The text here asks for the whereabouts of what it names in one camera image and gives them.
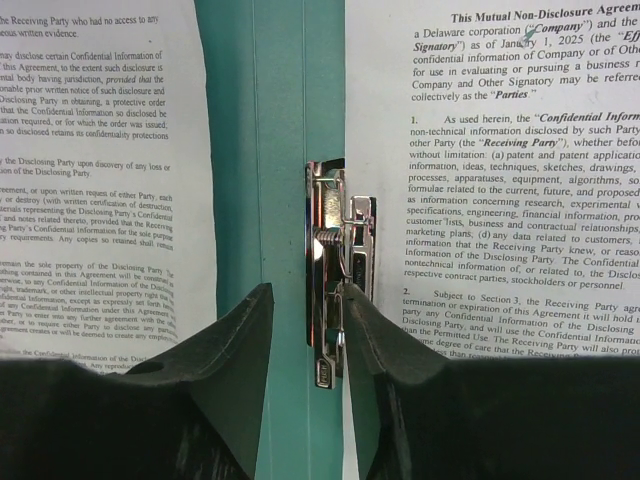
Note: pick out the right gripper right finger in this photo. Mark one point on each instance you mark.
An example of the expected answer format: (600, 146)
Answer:
(419, 415)

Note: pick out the printed paper sheet bottom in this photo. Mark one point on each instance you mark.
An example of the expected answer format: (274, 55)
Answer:
(501, 141)

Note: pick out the chrome folder clip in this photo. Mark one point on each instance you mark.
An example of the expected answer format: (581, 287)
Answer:
(340, 237)

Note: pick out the teal folder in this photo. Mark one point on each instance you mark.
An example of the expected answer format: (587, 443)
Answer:
(275, 87)

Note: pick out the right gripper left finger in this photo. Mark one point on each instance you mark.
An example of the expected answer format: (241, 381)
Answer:
(192, 412)

